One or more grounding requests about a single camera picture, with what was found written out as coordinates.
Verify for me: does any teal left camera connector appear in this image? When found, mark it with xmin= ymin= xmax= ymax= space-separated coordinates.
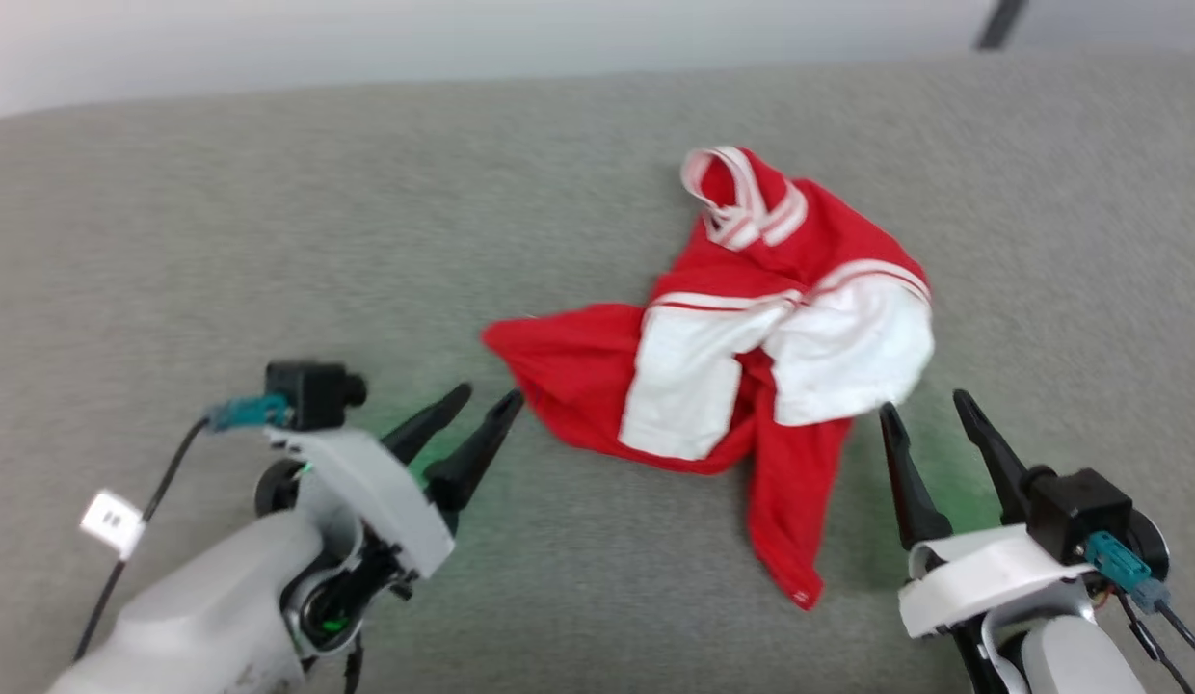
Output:
xmin=206 ymin=394 xmax=293 ymax=433

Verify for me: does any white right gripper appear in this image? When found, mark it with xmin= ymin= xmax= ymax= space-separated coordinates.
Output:
xmin=878 ymin=388 xmax=1100 ymax=640

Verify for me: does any black left camera cable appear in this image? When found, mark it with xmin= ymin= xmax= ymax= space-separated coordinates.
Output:
xmin=71 ymin=418 xmax=215 ymax=666

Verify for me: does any red white basketball jersey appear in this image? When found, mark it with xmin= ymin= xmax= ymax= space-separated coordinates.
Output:
xmin=480 ymin=145 xmax=938 ymax=612

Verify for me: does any white cable label tag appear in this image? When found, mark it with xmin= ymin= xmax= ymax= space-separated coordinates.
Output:
xmin=79 ymin=489 xmax=146 ymax=561

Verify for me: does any teal right camera connector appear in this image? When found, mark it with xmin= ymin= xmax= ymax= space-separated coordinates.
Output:
xmin=1083 ymin=531 xmax=1163 ymax=615

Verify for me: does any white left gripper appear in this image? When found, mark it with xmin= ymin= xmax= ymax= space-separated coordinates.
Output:
xmin=265 ymin=383 xmax=527 ymax=580

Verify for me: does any black right camera cable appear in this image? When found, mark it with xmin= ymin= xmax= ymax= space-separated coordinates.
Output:
xmin=1116 ymin=578 xmax=1195 ymax=694

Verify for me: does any teal camera connector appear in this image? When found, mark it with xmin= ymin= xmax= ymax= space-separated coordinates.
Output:
xmin=1083 ymin=531 xmax=1163 ymax=615
xmin=206 ymin=394 xmax=293 ymax=433

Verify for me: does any black camera cable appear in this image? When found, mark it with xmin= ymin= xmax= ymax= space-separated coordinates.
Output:
xmin=1116 ymin=578 xmax=1195 ymax=694
xmin=71 ymin=418 xmax=215 ymax=666

